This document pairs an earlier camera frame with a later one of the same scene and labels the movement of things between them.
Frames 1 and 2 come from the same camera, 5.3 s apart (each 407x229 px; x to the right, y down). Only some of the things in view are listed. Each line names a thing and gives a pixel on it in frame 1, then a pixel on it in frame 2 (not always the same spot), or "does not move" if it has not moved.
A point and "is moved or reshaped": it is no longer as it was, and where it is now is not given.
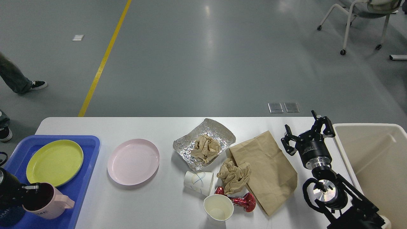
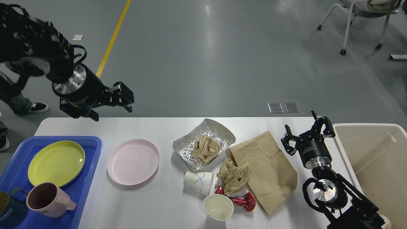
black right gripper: x=313 y=150 does not move
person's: x=6 y=133 → x=4 y=143
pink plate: x=133 y=161 does not move
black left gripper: x=11 y=190 → x=84 y=88
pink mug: x=49 y=203 is moved or reshaped
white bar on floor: x=392 y=57 does not move
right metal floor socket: x=291 y=107 does not move
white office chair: x=369 y=9 does not move
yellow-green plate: x=57 y=162 does not move
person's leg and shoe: x=15 y=78 → x=13 y=97
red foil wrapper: x=248 y=201 does not move
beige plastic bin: x=376 y=154 does not move
